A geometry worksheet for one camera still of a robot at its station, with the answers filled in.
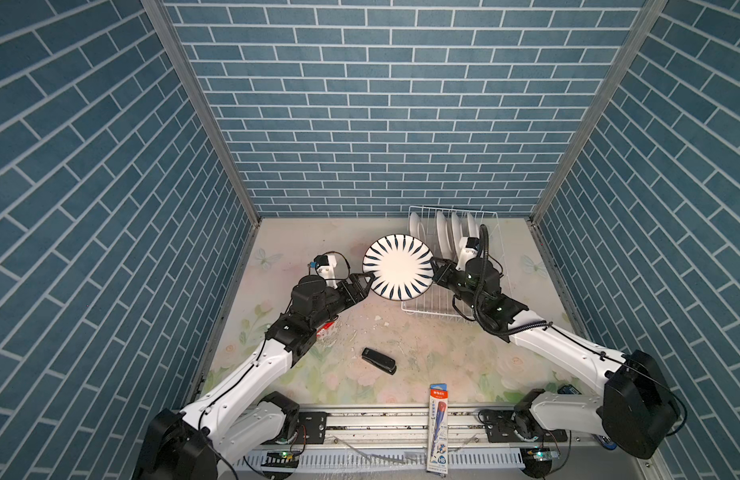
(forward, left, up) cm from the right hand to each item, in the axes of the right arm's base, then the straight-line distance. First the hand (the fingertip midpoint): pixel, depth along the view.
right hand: (427, 256), depth 80 cm
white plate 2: (+19, -7, -8) cm, 22 cm away
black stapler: (-22, +11, -20) cm, 32 cm away
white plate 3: (+26, -18, -12) cm, 34 cm away
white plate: (+23, +3, -9) cm, 25 cm away
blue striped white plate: (-2, +6, -3) cm, 7 cm away
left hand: (-9, +15, -1) cm, 17 cm away
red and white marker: (-12, +29, -23) cm, 39 cm away
